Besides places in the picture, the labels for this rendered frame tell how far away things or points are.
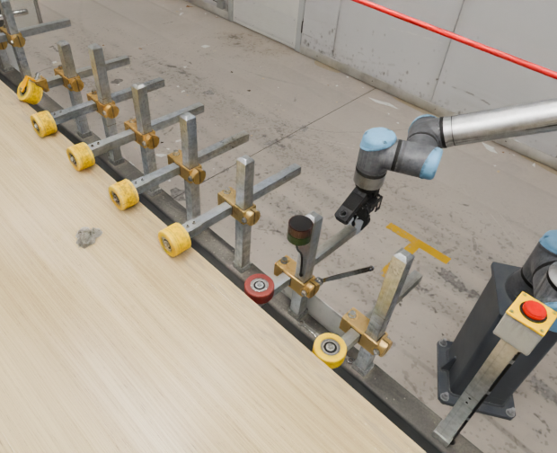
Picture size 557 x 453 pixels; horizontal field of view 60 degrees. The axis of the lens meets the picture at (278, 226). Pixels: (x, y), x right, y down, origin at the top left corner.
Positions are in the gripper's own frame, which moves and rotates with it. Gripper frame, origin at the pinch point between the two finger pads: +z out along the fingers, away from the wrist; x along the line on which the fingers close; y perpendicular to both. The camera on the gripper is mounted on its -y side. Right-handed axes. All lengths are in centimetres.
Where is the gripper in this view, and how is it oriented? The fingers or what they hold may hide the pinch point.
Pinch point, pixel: (352, 233)
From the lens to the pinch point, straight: 156.8
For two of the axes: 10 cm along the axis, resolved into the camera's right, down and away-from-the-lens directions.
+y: 7.1, -4.7, 5.3
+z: -0.6, 7.1, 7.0
